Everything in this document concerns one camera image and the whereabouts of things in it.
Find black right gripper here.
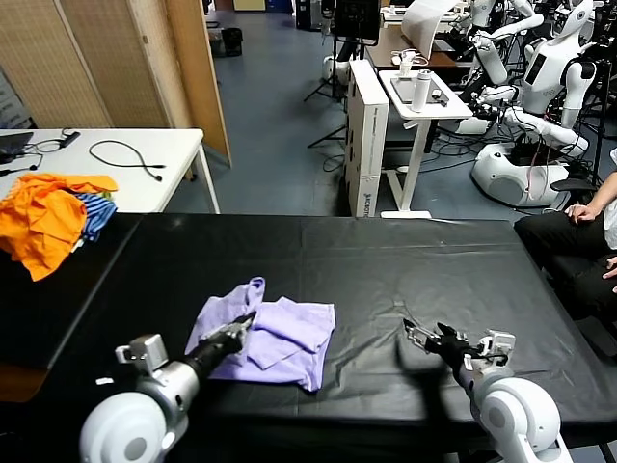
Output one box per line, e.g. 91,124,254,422
402,318,483,387

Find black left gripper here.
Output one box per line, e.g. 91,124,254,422
185,312,256,380

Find lavender t-shirt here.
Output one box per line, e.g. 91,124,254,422
185,276,337,393

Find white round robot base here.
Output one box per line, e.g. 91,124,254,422
321,55,351,83

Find bare forearm of seated person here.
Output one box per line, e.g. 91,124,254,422
591,168,617,213

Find black plastic table cover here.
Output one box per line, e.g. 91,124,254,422
47,213,617,463

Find seated person black trousers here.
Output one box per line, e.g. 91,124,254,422
513,147,617,322

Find white standing desk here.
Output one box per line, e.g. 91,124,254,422
378,69,474,221

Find blue striped garment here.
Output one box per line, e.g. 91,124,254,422
71,192,119,253

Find white table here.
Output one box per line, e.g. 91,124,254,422
0,127,222,216

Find black padded side table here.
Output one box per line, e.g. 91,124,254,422
0,213,144,401

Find tall white cardboard box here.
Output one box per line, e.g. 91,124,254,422
344,60,390,219

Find black office chair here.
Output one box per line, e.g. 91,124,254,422
549,177,599,208

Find orange garment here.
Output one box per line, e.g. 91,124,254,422
0,173,120,283

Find white water bottle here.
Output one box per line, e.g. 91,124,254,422
409,69,433,114

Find gray tablet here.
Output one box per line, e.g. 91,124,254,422
389,75,452,106

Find black pole stand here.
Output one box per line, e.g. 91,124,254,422
590,47,617,189

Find black tripod stand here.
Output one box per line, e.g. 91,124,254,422
303,36,367,150

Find white humanoid robot on base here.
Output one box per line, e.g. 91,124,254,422
452,0,599,209

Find brown wooden desk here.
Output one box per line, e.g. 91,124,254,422
365,26,476,71

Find black waste bin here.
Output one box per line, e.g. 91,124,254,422
222,27,244,58

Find black laptop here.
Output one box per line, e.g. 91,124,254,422
0,132,35,165

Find wooden folding screen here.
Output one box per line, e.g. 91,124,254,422
0,0,233,169

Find white curved panel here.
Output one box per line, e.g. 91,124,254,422
402,0,459,59

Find gray printed board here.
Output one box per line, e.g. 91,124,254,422
0,67,34,130

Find black monitor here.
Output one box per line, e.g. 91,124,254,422
332,0,382,49

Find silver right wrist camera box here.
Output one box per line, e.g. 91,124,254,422
476,330,517,370

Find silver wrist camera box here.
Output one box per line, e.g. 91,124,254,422
476,330,517,370
114,333,170,377

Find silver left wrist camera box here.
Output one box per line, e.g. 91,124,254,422
114,333,170,377

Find black looped cable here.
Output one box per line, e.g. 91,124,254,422
89,139,168,182

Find black cable with hub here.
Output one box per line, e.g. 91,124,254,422
0,128,82,175

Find white device with cables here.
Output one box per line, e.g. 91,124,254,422
390,49,429,78

